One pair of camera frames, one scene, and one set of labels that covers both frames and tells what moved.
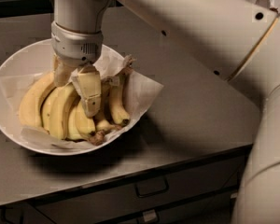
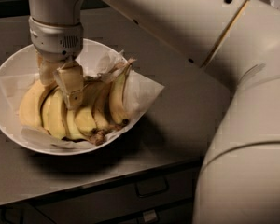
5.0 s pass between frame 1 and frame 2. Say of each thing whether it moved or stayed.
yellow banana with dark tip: stayed
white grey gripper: moved
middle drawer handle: stayed
